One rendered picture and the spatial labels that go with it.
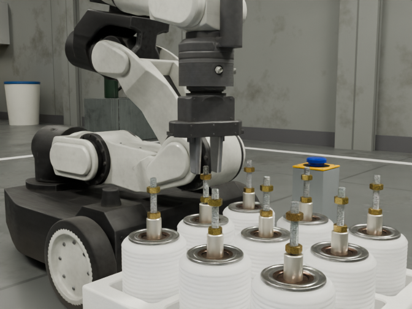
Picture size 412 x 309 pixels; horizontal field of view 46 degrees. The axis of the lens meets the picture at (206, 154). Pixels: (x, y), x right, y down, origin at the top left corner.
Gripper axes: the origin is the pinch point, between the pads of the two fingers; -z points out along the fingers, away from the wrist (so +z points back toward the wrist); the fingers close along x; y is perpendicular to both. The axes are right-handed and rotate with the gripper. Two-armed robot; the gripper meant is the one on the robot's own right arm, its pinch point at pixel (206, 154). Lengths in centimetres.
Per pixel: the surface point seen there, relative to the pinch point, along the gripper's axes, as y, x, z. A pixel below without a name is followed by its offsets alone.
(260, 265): 14.5, -1.6, -14.1
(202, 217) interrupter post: 0.7, 0.9, -10.4
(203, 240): 4.1, 2.4, -13.0
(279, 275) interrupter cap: 25.0, 2.5, -11.1
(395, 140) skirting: -191, -251, -27
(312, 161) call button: -6.2, -26.8, -3.7
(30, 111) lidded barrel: -600, -35, -19
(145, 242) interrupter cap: 7.5, 13.1, -10.8
